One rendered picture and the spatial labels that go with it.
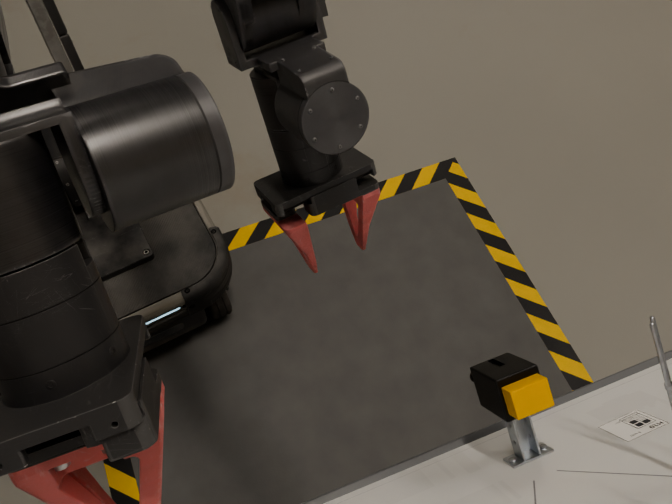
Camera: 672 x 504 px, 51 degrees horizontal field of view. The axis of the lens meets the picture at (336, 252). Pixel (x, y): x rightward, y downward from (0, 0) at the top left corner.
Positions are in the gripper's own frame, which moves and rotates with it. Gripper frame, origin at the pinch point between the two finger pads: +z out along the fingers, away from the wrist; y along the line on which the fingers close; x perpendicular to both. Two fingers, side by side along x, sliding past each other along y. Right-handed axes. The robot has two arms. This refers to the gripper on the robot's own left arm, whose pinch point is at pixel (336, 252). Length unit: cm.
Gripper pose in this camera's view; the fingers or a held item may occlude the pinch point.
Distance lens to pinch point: 70.4
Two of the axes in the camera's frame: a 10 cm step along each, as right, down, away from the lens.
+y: 8.7, -4.2, 2.5
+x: -4.2, -4.0, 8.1
